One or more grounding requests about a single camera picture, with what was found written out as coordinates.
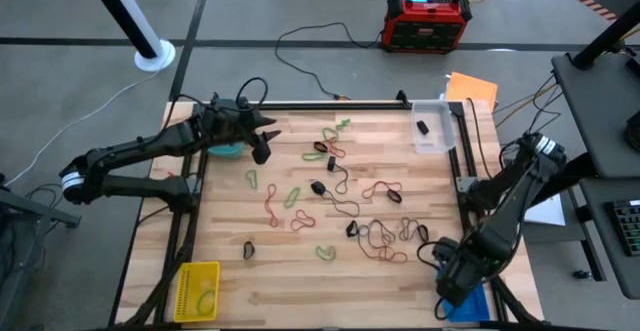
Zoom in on black power station cable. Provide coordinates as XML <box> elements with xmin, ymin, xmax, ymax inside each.
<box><xmin>274</xmin><ymin>22</ymin><xmax>386</xmax><ymax>101</ymax></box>

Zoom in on blue plastic basket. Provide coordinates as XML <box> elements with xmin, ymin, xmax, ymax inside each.
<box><xmin>439</xmin><ymin>283</ymin><xmax>491</xmax><ymax>324</ymax></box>

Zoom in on white paper sheet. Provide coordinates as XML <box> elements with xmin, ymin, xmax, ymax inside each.
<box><xmin>522</xmin><ymin>193</ymin><xmax>567</xmax><ymax>227</ymax></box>

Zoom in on black stand pole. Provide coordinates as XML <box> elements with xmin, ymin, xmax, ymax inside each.
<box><xmin>571</xmin><ymin>0</ymin><xmax>640</xmax><ymax>71</ymax></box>

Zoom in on orange paper folder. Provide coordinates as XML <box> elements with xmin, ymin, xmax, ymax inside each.
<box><xmin>444</xmin><ymin>71</ymin><xmax>500</xmax><ymax>112</ymax></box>

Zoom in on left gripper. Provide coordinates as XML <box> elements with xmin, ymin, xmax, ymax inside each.
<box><xmin>197</xmin><ymin>95</ymin><xmax>283</xmax><ymax>166</ymax></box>

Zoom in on black equipment stand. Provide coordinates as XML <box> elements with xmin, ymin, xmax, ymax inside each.
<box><xmin>0</xmin><ymin>173</ymin><xmax>82</xmax><ymax>331</ymax></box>

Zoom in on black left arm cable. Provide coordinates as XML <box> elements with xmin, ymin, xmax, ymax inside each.
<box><xmin>234</xmin><ymin>76</ymin><xmax>270</xmax><ymax>108</ymax></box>

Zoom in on teal plastic basket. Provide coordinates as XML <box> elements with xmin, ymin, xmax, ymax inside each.
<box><xmin>207</xmin><ymin>140</ymin><xmax>247</xmax><ymax>161</ymax></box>

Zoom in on black keyboard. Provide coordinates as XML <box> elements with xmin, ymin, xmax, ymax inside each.
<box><xmin>607</xmin><ymin>199</ymin><xmax>640</xmax><ymax>257</ymax></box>

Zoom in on black table cable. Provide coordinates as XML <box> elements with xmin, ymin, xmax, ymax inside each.
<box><xmin>465</xmin><ymin>97</ymin><xmax>489</xmax><ymax>177</ymax></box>

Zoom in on thin dark rubber band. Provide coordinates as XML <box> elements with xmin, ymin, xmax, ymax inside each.
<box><xmin>398</xmin><ymin>216</ymin><xmax>424</xmax><ymax>242</ymax></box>
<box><xmin>332</xmin><ymin>163</ymin><xmax>350</xmax><ymax>196</ymax></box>
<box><xmin>356</xmin><ymin>218</ymin><xmax>401</xmax><ymax>262</ymax></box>
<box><xmin>322</xmin><ymin>190</ymin><xmax>362</xmax><ymax>219</ymax></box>

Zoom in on clear plastic bin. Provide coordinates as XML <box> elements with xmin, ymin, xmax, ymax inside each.
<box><xmin>411</xmin><ymin>99</ymin><xmax>457</xmax><ymax>155</ymax></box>

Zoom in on yellow plastic basket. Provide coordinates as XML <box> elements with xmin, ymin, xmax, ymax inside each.
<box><xmin>173</xmin><ymin>260</ymin><xmax>222</xmax><ymax>323</ymax></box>

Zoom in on red black power station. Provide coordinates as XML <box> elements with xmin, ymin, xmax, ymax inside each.
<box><xmin>381</xmin><ymin>0</ymin><xmax>474</xmax><ymax>55</ymax></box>

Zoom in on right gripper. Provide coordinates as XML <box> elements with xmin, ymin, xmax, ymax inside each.
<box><xmin>432</xmin><ymin>237</ymin><xmax>484</xmax><ymax>308</ymax></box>

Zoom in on black side table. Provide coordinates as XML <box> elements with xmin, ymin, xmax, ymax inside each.
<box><xmin>551</xmin><ymin>50</ymin><xmax>640</xmax><ymax>300</ymax></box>

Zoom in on white floor cable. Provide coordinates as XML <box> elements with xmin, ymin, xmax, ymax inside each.
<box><xmin>4</xmin><ymin>68</ymin><xmax>161</xmax><ymax>187</ymax></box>

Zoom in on black and white pole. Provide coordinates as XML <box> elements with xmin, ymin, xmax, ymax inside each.
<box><xmin>79</xmin><ymin>0</ymin><xmax>177</xmax><ymax>74</ymax></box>

